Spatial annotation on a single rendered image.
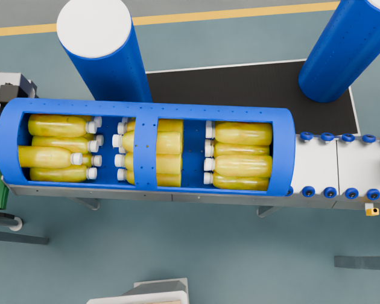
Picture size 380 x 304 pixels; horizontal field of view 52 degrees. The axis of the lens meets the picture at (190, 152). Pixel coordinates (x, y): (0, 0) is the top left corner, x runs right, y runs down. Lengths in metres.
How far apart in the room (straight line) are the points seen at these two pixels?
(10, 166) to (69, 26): 0.59
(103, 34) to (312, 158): 0.89
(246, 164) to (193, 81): 1.25
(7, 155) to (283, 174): 0.81
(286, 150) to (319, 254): 1.34
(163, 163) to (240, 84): 1.29
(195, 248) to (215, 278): 0.20
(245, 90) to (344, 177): 1.06
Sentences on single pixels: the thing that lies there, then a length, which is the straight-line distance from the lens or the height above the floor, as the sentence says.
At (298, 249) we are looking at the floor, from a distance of 2.40.
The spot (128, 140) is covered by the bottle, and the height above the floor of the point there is 1.19.
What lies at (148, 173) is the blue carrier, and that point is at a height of 1.18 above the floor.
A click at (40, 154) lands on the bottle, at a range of 1.30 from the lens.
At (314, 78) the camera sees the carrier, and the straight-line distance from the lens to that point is 2.27.
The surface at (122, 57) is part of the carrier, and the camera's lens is 1.56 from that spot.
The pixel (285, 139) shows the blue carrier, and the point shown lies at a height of 1.23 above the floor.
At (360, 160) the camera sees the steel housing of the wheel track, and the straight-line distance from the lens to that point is 1.56.
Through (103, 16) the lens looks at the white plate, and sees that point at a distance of 1.58.
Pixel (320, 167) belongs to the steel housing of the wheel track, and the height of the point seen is 0.93.
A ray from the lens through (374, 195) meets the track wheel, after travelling 1.51.
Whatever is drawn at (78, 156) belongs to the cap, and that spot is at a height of 1.13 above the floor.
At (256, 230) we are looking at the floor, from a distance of 2.35.
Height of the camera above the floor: 2.32
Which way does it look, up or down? 75 degrees down
